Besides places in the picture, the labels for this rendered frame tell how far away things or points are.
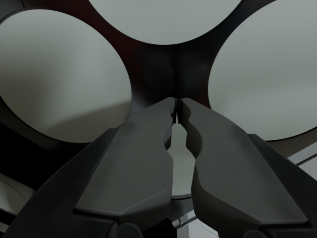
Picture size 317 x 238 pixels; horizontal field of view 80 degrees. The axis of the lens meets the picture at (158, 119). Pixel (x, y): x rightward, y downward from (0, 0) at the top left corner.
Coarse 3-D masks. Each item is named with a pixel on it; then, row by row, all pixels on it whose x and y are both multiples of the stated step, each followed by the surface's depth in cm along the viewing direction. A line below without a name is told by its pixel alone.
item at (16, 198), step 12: (0, 132) 20; (12, 132) 20; (24, 144) 20; (36, 144) 20; (48, 156) 21; (0, 180) 16; (12, 180) 16; (0, 192) 15; (12, 192) 16; (24, 192) 16; (0, 204) 15; (12, 204) 15; (24, 204) 16; (0, 216) 15; (12, 216) 15; (168, 228) 27; (180, 228) 27
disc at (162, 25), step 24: (96, 0) 11; (120, 0) 11; (144, 0) 11; (168, 0) 10; (192, 0) 10; (216, 0) 10; (240, 0) 10; (120, 24) 11; (144, 24) 11; (168, 24) 11; (192, 24) 11; (216, 24) 11
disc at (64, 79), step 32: (0, 32) 12; (32, 32) 12; (64, 32) 12; (96, 32) 12; (0, 64) 13; (32, 64) 13; (64, 64) 13; (96, 64) 13; (32, 96) 14; (64, 96) 14; (96, 96) 14; (128, 96) 14; (64, 128) 16; (96, 128) 15
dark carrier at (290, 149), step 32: (0, 0) 11; (32, 0) 11; (64, 0) 11; (256, 0) 10; (224, 32) 11; (128, 64) 12; (160, 64) 12; (192, 64) 12; (0, 96) 14; (160, 96) 14; (192, 96) 13; (32, 128) 16
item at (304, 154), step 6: (312, 144) 15; (306, 150) 16; (312, 150) 15; (294, 156) 16; (300, 156) 16; (306, 156) 16; (312, 156) 15; (294, 162) 16; (300, 162) 16; (186, 216) 21; (192, 216) 21; (174, 222) 22; (180, 222) 22; (186, 222) 21; (174, 228) 22
